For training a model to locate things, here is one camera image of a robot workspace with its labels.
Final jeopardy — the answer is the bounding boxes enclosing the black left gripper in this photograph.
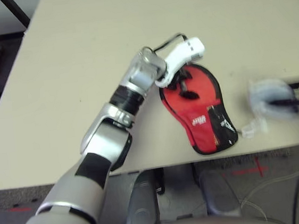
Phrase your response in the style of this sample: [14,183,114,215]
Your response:
[170,68,201,102]

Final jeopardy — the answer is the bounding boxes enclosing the red and black paddle case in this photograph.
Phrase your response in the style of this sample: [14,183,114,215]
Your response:
[156,60,241,160]

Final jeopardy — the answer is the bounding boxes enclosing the grey robot right leg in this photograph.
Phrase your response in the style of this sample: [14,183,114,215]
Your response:
[197,166,241,217]

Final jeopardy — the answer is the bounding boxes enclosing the grey robot leg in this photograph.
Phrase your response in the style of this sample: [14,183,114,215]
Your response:
[197,166,241,217]
[120,169,162,224]

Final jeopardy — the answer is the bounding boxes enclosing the grey robot left leg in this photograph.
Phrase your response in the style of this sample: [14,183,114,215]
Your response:
[120,169,162,224]

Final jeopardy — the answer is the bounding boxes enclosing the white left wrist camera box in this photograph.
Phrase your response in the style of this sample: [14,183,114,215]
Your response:
[150,35,210,89]

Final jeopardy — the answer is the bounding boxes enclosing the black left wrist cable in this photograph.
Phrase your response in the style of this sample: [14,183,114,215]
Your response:
[151,33,189,54]

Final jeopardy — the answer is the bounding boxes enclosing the white floor cable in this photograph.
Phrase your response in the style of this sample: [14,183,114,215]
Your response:
[235,168,299,224]

